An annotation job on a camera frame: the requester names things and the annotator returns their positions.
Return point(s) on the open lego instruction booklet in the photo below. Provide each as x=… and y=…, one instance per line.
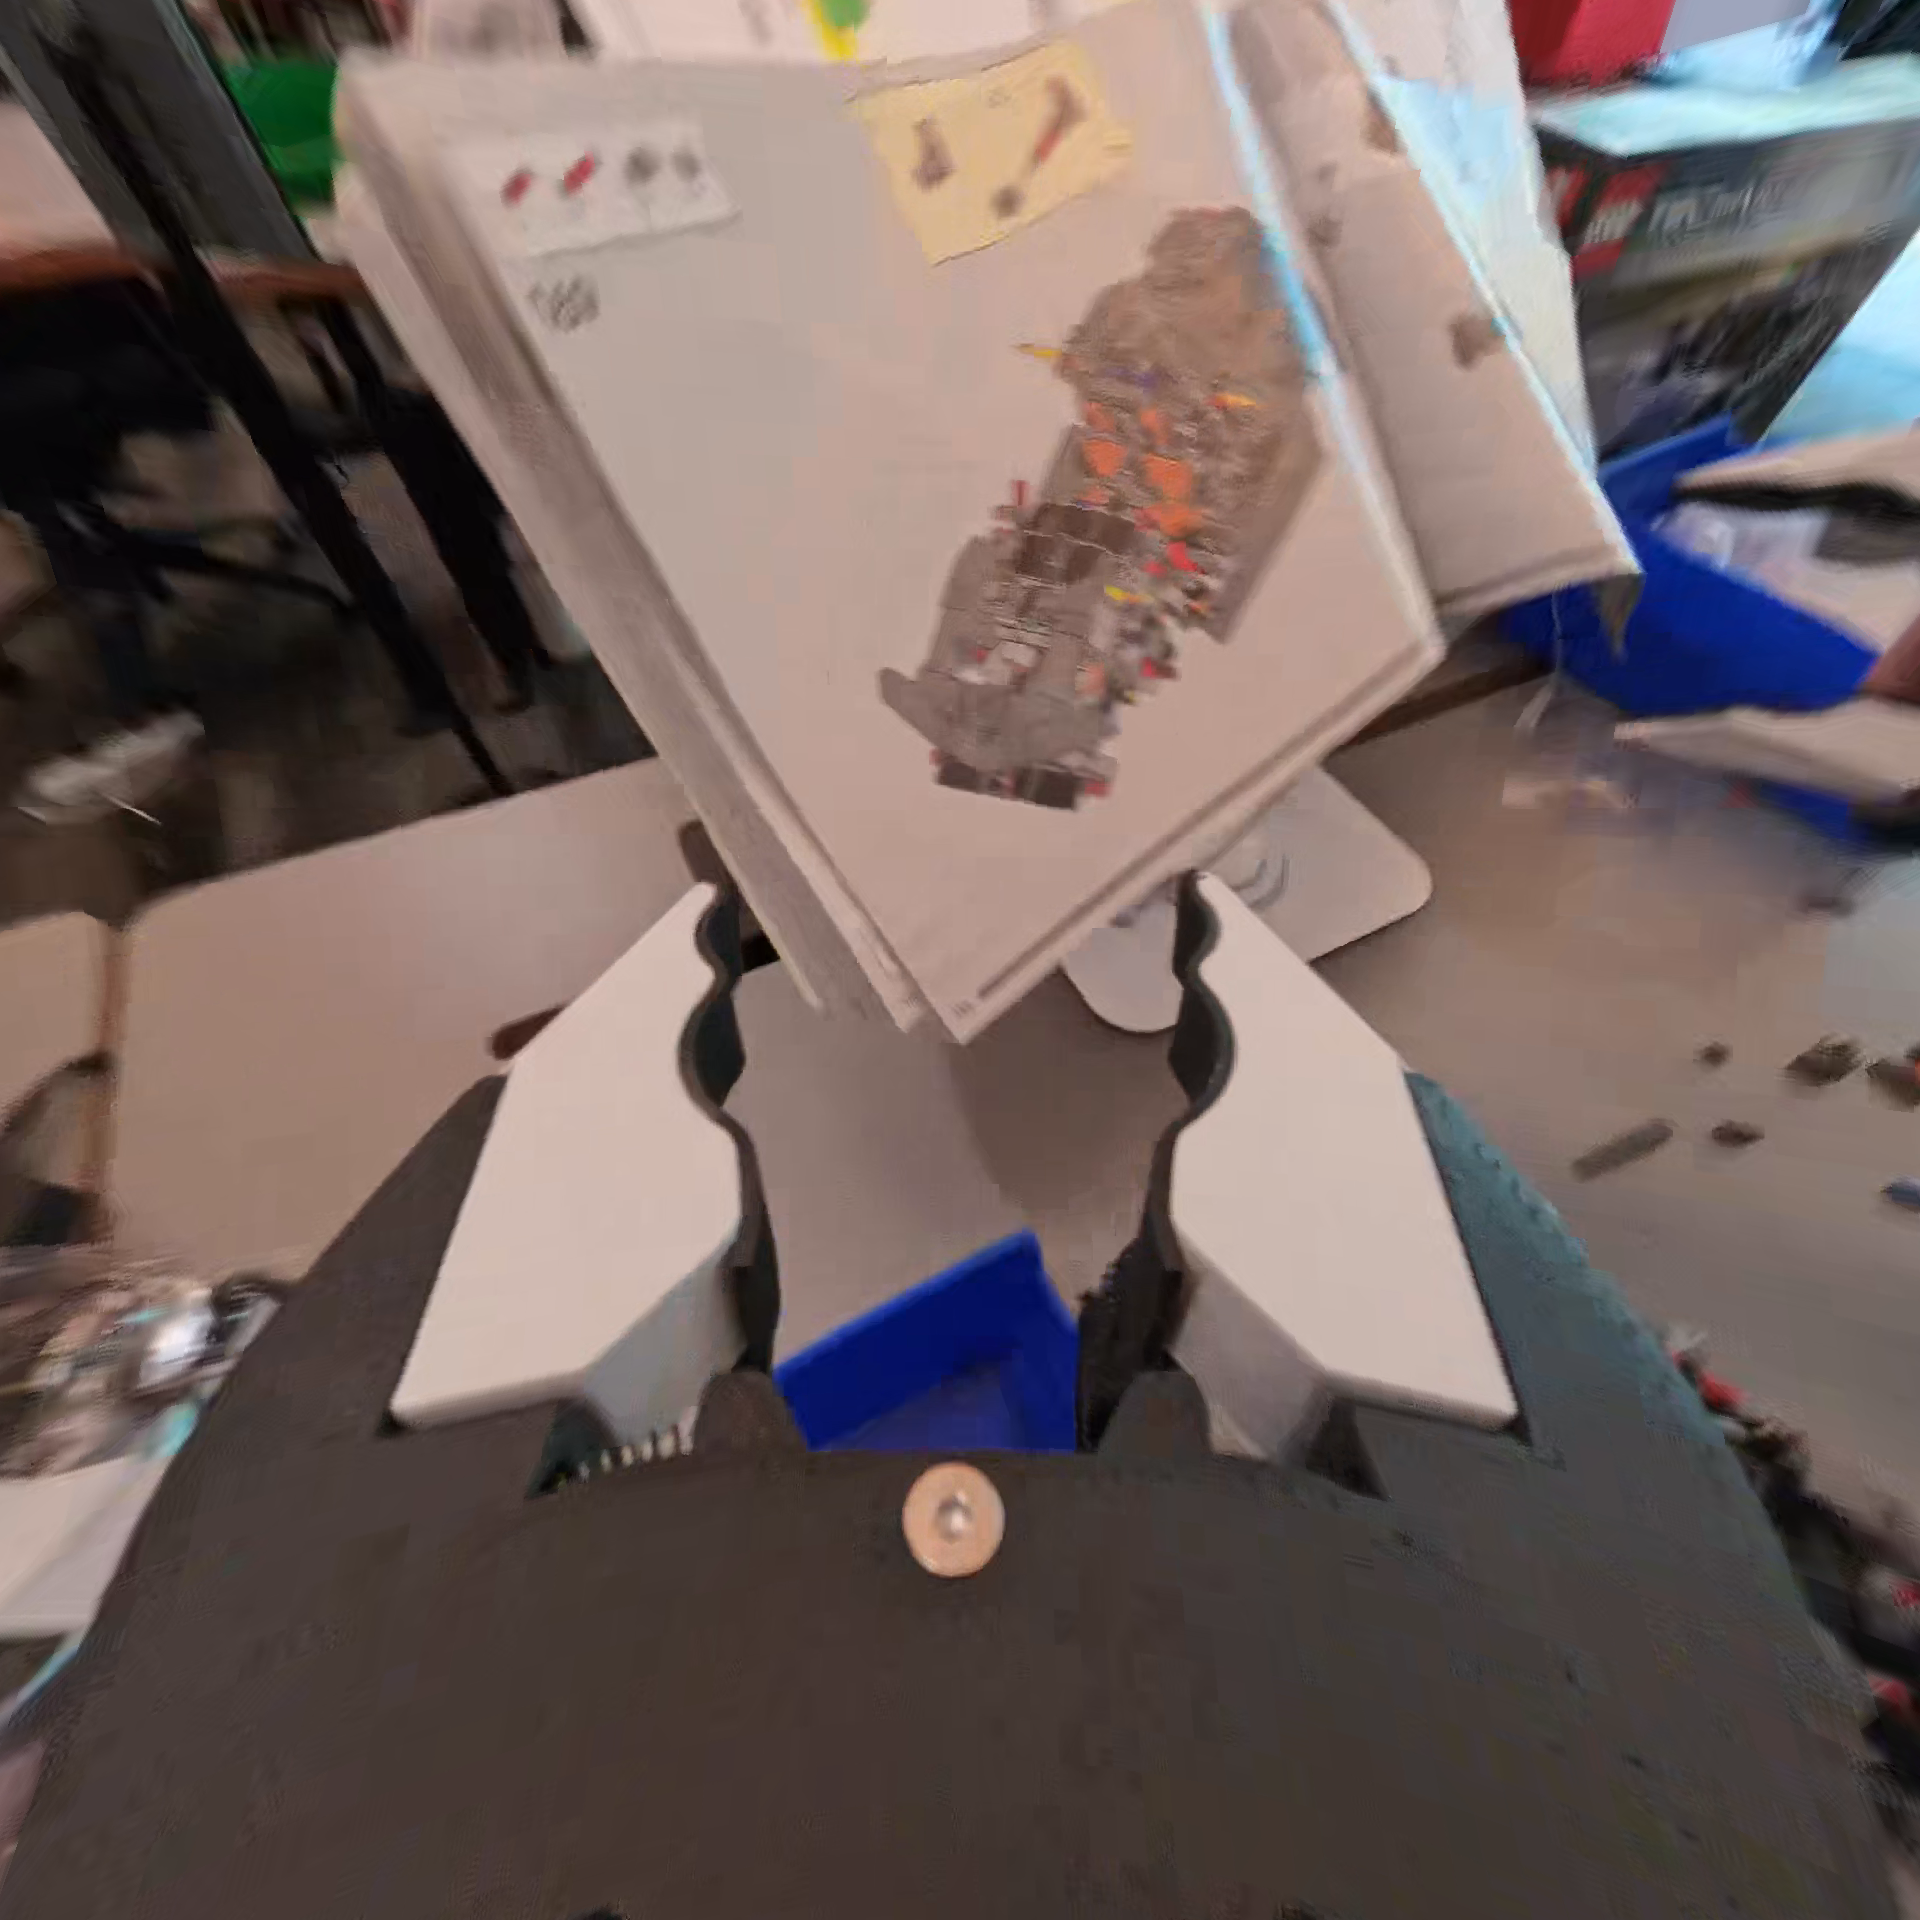
x=839, y=524

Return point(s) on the pile of loose lego pieces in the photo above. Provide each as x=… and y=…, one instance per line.
x=1822, y=1062

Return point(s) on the tagged blue plastic bin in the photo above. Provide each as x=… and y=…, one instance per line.
x=932, y=1350

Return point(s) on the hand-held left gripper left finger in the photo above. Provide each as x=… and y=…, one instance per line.
x=587, y=1201

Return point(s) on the green plastic object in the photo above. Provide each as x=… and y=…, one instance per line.
x=294, y=129

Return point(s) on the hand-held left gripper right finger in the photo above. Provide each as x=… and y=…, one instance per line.
x=1320, y=1230

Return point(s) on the stack of white booklets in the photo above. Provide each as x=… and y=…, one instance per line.
x=1771, y=747

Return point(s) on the black metal table leg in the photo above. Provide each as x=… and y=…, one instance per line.
x=270, y=390

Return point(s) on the white booklet stand base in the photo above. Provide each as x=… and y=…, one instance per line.
x=1349, y=886

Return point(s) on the large blue plastic bin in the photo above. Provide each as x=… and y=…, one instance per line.
x=1695, y=629

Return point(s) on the heap of clear plastic bags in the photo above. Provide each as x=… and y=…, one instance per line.
x=105, y=1350

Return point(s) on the red box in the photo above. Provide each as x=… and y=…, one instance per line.
x=1589, y=38

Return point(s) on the black lego set box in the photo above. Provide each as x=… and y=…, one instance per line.
x=1724, y=270

